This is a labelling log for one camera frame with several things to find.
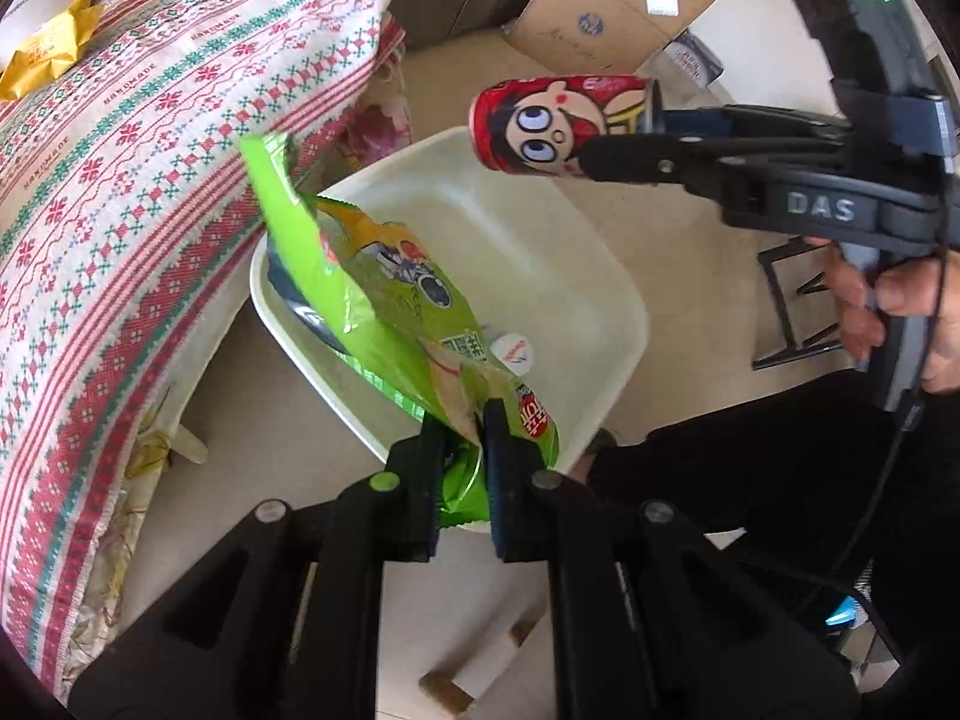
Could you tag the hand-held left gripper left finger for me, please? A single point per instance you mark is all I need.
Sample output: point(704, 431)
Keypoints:
point(429, 491)

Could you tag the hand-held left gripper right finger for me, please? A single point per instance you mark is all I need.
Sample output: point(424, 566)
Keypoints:
point(501, 480)

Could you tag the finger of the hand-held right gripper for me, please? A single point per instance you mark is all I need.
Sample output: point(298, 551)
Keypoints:
point(772, 122)
point(645, 161)

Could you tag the red cartoon drink can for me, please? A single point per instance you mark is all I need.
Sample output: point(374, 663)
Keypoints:
point(525, 120)

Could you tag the white plastic bin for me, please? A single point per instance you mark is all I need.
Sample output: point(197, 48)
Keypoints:
point(525, 240)

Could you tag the green snack bag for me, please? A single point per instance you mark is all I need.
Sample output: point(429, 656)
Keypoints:
point(375, 292)

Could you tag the yellow snack packet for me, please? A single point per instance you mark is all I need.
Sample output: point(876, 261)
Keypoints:
point(45, 52)

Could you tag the person's right hand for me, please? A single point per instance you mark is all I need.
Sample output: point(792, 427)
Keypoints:
point(907, 289)

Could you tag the small printed carton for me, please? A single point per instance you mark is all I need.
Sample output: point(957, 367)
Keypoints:
point(697, 60)

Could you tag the black metal stand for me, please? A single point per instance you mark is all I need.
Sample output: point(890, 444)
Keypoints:
point(795, 354)

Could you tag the cardboard box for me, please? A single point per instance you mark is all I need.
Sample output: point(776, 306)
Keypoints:
point(570, 22)

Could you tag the person's black trouser leg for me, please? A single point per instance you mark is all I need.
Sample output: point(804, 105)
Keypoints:
point(750, 465)

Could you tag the floral under cloth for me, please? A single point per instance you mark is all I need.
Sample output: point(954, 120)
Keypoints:
point(382, 127)

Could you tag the light blue object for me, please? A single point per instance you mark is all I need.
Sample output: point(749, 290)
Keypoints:
point(846, 613)

